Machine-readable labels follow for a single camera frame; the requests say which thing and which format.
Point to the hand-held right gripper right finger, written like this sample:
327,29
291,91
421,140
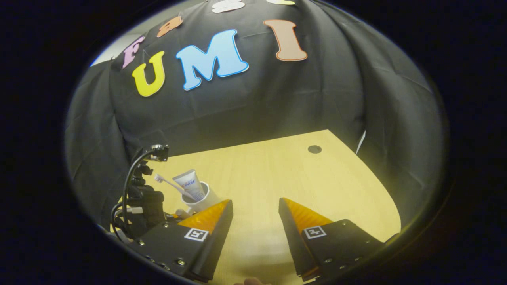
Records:
291,237

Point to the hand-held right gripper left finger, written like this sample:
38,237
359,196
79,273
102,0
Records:
216,241

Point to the white toothbrush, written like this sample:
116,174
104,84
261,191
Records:
158,178

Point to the white toothpaste tube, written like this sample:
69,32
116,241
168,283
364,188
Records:
190,182

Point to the wooden desktop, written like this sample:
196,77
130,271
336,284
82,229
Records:
297,170

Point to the black backdrop cloth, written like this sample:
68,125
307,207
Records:
297,99

